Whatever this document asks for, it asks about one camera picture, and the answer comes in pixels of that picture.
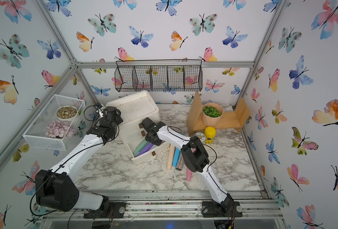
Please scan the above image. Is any peach pot green plant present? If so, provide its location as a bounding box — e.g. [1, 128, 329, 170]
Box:
[202, 103, 224, 127]

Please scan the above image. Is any white mesh wall basket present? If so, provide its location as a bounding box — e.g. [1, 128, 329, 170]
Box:
[22, 94, 86, 151]

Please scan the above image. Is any purple toy microphone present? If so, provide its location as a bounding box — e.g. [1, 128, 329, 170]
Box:
[137, 143, 154, 156]

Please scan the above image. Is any white bottom drawer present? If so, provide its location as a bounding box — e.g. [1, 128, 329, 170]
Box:
[124, 137, 170, 165]

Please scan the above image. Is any pink flower petals pile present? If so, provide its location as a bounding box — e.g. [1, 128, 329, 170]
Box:
[45, 120, 74, 139]

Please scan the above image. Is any blue toy microphone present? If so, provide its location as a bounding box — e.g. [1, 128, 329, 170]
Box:
[172, 148, 180, 167]

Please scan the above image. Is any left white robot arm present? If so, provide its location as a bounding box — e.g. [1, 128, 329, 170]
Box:
[32, 106, 123, 218]

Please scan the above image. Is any rhinestone silver microphone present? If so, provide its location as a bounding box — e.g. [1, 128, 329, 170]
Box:
[176, 155, 184, 171]

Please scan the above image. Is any pink toy microphone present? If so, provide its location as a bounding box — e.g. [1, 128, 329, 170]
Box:
[186, 162, 193, 182]

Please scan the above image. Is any wooden shelf stand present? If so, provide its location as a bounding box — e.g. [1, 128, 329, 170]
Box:
[186, 92, 251, 135]

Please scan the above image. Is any white bowl of seeds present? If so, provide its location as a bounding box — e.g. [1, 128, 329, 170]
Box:
[56, 106, 78, 121]

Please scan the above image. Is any white plastic drawer cabinet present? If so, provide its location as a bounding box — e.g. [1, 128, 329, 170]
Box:
[105, 91, 171, 166]

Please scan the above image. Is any wooden rolling pin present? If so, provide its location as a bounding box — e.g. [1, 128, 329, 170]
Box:
[167, 144, 175, 170]

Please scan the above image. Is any mint green toy microphone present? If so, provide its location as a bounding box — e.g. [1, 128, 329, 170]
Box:
[133, 140, 148, 157]

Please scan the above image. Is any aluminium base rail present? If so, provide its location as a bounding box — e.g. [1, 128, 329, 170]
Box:
[42, 190, 290, 229]

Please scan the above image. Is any green label round tin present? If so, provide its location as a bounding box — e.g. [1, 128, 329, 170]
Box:
[194, 132, 206, 143]

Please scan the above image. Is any yellow lidded jar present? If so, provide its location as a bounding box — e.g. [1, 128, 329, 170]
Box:
[204, 127, 216, 144]

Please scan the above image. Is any black wire wall basket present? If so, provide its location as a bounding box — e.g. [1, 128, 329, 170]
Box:
[113, 59, 203, 94]

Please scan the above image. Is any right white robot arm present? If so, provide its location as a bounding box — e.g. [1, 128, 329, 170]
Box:
[139, 117, 242, 219]

